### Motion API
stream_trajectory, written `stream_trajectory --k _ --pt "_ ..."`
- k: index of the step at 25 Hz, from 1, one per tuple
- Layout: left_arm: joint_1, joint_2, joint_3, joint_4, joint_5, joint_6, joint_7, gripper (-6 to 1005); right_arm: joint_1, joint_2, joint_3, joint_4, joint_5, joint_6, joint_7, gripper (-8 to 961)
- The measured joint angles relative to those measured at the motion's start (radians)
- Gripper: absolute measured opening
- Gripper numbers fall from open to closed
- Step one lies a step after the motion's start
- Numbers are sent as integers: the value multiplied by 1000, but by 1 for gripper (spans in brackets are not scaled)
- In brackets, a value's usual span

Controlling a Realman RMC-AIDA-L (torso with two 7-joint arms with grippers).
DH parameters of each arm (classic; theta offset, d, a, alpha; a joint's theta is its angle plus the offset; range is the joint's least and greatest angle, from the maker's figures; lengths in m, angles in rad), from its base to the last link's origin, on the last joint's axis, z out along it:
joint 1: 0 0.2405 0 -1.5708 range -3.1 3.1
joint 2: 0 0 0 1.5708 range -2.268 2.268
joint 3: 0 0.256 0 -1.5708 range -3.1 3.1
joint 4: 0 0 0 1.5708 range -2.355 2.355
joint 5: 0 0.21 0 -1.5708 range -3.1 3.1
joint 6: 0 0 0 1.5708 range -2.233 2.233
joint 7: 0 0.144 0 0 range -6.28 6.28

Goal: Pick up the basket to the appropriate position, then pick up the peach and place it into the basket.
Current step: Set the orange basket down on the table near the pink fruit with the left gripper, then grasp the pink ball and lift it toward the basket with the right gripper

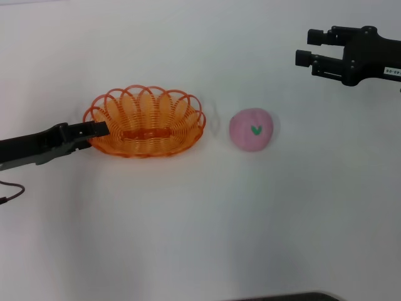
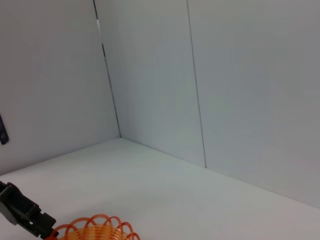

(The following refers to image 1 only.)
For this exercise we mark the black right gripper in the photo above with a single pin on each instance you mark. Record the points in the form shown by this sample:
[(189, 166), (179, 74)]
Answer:
[(369, 56)]

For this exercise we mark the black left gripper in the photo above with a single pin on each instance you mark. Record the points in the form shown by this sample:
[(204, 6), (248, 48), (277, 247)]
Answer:
[(34, 145)]

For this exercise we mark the orange woven plastic basket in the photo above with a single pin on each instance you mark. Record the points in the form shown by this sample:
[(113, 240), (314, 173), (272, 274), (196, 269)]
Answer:
[(147, 135)]

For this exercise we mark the pink plush peach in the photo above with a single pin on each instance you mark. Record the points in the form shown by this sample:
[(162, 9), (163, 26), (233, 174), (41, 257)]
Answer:
[(247, 135)]

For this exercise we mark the dark robot torso edge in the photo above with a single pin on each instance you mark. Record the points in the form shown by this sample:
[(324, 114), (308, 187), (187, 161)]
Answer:
[(300, 297)]

